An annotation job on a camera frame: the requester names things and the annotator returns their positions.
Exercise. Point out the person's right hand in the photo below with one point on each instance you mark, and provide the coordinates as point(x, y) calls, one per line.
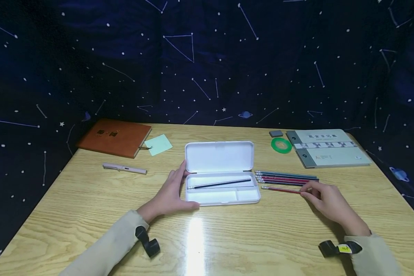
point(334, 207)

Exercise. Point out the red pencil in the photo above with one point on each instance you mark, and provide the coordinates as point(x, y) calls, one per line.
point(283, 179)
point(279, 189)

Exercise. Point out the black wrist band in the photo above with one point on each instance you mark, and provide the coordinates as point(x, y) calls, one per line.
point(146, 240)
point(334, 248)

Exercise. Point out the person's right thumb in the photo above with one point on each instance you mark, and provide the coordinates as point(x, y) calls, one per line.
point(308, 196)

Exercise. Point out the brown leather notebook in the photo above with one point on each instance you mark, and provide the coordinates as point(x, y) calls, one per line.
point(115, 138)

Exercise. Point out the green sticky note pad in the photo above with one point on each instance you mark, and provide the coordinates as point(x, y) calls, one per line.
point(158, 144)

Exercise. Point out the person's right index finger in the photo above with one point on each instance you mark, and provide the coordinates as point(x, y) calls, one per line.
point(314, 186)

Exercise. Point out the grey green book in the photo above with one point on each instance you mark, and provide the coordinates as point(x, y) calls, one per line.
point(327, 149)

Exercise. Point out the person's left forearm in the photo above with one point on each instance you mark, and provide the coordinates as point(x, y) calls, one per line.
point(107, 249)

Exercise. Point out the person's left fingers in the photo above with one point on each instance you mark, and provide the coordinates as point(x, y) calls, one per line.
point(180, 171)

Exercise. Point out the dark blue pencil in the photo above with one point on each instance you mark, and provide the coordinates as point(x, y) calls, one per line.
point(289, 177)

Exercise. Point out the beige pen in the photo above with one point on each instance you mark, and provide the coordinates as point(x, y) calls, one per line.
point(124, 168)

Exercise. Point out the grey eraser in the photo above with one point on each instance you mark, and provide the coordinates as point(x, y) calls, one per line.
point(276, 133)

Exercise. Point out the black pencil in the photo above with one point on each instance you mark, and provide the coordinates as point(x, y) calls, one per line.
point(220, 184)
point(279, 183)

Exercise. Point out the person's left thumb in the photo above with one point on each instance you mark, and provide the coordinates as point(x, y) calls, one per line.
point(189, 205)

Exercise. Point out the person's right forearm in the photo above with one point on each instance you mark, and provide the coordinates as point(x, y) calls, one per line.
point(376, 257)

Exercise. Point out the green tape roll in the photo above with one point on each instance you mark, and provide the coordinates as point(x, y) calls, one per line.
point(281, 145)

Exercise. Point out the person's left hand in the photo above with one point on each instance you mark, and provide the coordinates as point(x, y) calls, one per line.
point(167, 197)

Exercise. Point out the grey blue pencil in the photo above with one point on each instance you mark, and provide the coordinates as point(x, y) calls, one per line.
point(286, 174)

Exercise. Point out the white pencil case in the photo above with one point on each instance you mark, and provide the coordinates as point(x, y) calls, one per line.
point(219, 157)

